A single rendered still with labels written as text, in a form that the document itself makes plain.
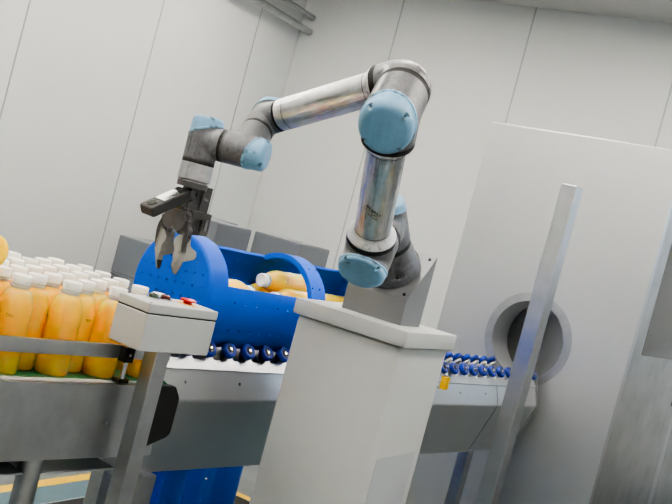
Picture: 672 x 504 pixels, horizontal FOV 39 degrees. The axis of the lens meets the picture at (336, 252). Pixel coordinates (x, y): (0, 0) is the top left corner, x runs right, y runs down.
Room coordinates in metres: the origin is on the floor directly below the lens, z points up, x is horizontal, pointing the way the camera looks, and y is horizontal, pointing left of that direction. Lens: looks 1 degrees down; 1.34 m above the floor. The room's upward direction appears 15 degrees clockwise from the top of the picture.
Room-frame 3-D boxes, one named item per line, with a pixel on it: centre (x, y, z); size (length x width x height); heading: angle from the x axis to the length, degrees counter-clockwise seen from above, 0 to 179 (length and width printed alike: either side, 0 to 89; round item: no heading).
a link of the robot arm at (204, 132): (2.17, 0.36, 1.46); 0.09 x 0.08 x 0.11; 79
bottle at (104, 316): (2.05, 0.44, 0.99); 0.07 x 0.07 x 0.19
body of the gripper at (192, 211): (2.18, 0.35, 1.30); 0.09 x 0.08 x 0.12; 143
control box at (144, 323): (2.01, 0.31, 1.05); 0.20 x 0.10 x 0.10; 143
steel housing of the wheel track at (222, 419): (3.18, -0.21, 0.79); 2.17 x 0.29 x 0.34; 143
